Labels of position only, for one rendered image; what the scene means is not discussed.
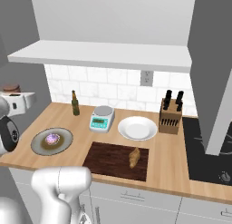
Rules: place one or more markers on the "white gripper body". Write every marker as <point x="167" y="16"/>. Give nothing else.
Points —
<point x="30" y="100"/>

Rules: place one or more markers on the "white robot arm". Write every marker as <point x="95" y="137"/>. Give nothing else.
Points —
<point x="50" y="188"/>

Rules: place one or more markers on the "dark wooden cutting board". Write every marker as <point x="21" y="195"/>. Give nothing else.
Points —
<point x="111" y="159"/>

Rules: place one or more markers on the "golden brown croissant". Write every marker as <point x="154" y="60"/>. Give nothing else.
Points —
<point x="134" y="158"/>

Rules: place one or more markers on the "pink frosted donut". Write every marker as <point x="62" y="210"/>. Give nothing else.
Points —
<point x="52" y="138"/>

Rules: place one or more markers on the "dark olive glass bottle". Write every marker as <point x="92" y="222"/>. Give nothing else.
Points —
<point x="75" y="106"/>

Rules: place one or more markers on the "grey plate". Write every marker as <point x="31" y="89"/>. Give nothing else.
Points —
<point x="62" y="143"/>

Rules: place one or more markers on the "teal and white kitchen scale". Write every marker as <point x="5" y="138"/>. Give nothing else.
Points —
<point x="101" y="120"/>

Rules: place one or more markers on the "grey cupboard door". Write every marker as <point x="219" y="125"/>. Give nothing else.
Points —
<point x="21" y="180"/>

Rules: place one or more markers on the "white plate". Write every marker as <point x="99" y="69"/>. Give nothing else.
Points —
<point x="137" y="129"/>

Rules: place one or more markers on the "wooden knife block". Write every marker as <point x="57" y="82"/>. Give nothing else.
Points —
<point x="170" y="121"/>

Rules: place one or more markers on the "grey drawer front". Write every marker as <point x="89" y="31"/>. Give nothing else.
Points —
<point x="157" y="200"/>
<point x="205" y="211"/>

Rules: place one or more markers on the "black hob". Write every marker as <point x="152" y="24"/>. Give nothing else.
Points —
<point x="196" y="155"/>

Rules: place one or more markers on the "grey range hood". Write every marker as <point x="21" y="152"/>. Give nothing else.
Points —
<point x="211" y="67"/>

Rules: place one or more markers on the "white wall shelf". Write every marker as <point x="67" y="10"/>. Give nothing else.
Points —
<point x="99" y="53"/>

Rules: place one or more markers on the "grey wall socket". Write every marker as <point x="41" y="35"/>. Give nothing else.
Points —
<point x="146" y="78"/>

